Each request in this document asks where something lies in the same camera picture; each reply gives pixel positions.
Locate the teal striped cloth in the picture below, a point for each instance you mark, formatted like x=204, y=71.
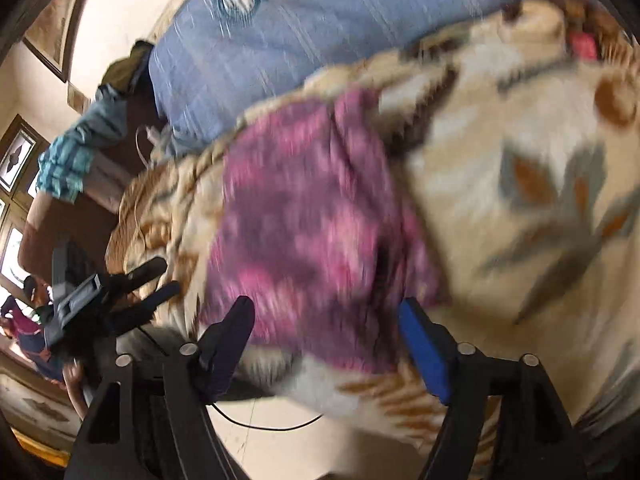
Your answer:
x=65, y=167

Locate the purple floral shirt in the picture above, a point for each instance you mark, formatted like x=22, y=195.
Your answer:
x=300, y=220

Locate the person's left hand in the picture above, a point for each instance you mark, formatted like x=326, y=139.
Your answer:
x=75, y=390

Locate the blue checked bedding roll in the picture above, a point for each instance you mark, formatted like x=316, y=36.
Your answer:
x=325, y=35

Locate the small wall picture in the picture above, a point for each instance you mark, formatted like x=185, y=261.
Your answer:
x=76, y=96

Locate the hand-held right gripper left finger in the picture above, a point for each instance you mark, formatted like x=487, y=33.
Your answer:
x=227, y=350

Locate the brown headboard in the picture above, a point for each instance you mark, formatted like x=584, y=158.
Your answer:
x=65, y=230

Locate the wooden door with glass panels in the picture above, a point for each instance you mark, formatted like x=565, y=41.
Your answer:
x=15, y=160

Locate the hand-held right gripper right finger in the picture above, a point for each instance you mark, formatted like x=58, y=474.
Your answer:
x=425, y=355

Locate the framed wall painting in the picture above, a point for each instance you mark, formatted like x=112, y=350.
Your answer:
x=52, y=25

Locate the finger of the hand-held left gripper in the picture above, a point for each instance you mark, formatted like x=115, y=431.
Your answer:
x=160, y=296
x=145, y=270

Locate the small red jar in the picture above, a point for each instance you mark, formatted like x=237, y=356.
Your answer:
x=582, y=45

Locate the blue denim cloth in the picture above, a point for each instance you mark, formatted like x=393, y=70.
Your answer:
x=100, y=115

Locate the olive dark cloth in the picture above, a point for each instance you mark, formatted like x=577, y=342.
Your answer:
x=122, y=67

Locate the beige leaf print blanket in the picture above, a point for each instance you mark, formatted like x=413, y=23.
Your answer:
x=500, y=235

